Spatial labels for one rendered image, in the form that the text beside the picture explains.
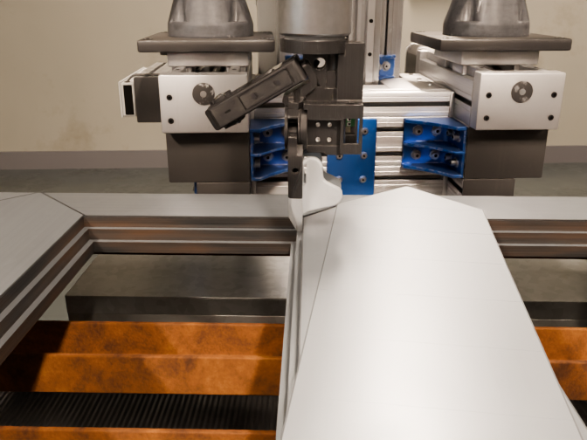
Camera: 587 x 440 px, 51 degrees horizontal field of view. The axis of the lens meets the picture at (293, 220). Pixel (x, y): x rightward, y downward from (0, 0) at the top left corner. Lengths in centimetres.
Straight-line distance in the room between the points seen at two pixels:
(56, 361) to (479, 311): 47
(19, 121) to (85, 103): 45
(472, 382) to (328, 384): 10
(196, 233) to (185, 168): 30
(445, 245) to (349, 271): 13
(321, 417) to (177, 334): 41
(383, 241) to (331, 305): 16
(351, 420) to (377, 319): 13
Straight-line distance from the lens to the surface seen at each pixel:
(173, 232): 76
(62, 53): 434
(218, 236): 75
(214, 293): 96
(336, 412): 42
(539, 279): 107
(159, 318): 98
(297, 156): 64
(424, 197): 83
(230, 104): 66
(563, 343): 84
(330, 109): 64
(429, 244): 68
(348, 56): 65
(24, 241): 73
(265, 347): 79
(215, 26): 109
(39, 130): 447
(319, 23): 63
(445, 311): 54
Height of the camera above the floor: 111
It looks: 20 degrees down
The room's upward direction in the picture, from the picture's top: straight up
